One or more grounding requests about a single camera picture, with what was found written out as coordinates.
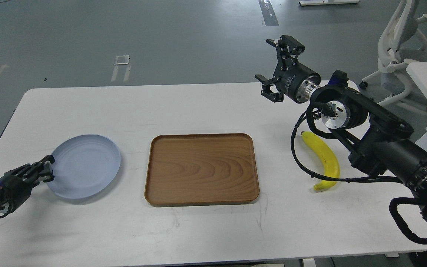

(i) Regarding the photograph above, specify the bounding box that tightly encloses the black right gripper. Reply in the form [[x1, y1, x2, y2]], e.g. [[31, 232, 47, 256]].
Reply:
[[255, 35, 321, 103]]

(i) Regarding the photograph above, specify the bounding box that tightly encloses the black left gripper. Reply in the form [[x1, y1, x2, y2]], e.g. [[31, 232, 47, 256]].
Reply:
[[0, 155, 55, 215]]

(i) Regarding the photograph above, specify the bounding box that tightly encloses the light blue plate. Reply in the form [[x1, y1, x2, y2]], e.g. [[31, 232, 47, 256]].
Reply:
[[47, 135, 121, 200]]

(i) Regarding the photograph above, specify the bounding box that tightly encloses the yellow banana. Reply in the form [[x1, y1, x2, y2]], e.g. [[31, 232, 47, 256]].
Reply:
[[301, 131, 340, 178]]

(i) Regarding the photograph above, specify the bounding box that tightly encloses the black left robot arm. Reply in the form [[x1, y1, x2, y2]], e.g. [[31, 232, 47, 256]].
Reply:
[[0, 155, 55, 218]]

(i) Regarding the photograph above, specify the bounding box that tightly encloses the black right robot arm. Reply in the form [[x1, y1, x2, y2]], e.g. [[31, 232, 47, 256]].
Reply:
[[255, 35, 427, 245]]

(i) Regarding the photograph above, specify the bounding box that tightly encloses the white office chair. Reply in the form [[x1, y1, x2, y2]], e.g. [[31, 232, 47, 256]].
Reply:
[[359, 0, 427, 114]]

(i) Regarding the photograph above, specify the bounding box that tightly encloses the brown wooden tray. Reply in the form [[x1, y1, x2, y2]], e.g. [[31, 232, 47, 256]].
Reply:
[[144, 133, 260, 207]]

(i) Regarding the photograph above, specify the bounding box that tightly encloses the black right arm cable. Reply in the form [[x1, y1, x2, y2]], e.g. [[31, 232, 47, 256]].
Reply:
[[291, 111, 403, 183]]

